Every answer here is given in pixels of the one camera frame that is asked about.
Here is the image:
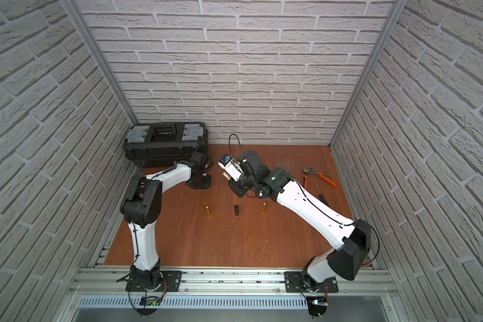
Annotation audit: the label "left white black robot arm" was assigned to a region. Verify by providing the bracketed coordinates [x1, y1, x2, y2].
[120, 152, 212, 290]

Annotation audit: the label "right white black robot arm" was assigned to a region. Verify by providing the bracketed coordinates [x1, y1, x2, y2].
[218, 150, 372, 284]

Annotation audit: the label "black plastic toolbox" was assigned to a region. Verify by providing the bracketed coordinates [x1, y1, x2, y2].
[123, 122, 209, 169]

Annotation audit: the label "black orange screwdriver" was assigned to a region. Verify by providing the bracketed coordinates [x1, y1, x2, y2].
[315, 184, 329, 206]

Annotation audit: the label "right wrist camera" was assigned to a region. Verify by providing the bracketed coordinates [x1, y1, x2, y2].
[218, 154, 244, 182]

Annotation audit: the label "orange handled pliers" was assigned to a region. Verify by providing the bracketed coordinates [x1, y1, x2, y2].
[303, 166, 338, 188]

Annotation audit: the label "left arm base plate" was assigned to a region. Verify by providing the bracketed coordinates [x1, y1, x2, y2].
[126, 270, 182, 292]

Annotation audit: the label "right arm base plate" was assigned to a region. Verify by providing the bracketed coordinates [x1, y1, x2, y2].
[284, 271, 339, 295]

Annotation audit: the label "aluminium rail frame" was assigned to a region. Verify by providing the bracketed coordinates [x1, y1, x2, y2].
[56, 264, 407, 321]

